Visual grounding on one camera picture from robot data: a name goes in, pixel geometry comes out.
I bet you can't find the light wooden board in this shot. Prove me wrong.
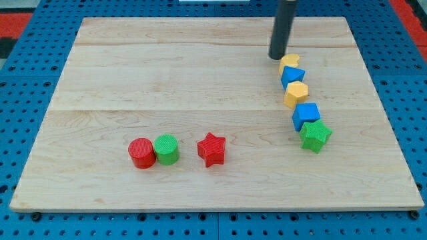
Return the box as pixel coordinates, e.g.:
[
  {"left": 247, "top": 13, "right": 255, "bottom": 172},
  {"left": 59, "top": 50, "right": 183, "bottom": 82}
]
[{"left": 9, "top": 17, "right": 424, "bottom": 213}]

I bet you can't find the yellow hexagon block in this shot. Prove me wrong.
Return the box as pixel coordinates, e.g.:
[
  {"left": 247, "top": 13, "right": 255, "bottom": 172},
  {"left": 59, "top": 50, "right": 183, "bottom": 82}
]
[{"left": 284, "top": 81, "right": 309, "bottom": 109}]

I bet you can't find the red star block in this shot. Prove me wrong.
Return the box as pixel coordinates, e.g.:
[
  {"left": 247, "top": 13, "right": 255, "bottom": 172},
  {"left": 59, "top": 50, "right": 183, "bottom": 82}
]
[{"left": 197, "top": 132, "right": 226, "bottom": 167}]

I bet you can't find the green star block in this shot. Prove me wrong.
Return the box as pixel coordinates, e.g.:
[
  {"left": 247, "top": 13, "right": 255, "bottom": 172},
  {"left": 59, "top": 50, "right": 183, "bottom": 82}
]
[{"left": 299, "top": 119, "right": 333, "bottom": 153}]

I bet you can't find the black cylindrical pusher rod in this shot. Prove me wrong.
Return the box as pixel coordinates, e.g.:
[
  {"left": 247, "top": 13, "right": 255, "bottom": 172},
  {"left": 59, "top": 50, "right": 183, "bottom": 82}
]
[{"left": 268, "top": 0, "right": 298, "bottom": 60}]

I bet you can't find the green cylinder block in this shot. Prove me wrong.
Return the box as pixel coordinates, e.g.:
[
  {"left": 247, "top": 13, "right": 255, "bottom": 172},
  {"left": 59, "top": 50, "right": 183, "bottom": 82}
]
[{"left": 153, "top": 134, "right": 179, "bottom": 165}]

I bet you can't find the red cylinder block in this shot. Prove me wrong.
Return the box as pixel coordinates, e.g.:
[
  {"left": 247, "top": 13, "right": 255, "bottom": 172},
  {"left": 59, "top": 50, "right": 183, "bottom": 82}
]
[{"left": 128, "top": 138, "right": 156, "bottom": 169}]

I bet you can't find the blue triangle block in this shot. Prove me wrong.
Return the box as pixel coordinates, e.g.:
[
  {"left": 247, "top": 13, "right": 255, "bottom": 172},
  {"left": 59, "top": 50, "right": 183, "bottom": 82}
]
[{"left": 280, "top": 66, "right": 306, "bottom": 89}]

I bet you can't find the yellow heart block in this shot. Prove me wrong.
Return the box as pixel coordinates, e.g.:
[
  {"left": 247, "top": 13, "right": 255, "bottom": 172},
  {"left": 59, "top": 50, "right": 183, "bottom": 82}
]
[{"left": 278, "top": 53, "right": 300, "bottom": 75}]

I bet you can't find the blue cube block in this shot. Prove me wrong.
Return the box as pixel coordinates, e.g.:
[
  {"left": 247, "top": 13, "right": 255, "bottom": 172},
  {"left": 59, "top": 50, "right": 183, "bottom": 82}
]
[{"left": 292, "top": 103, "right": 321, "bottom": 131}]

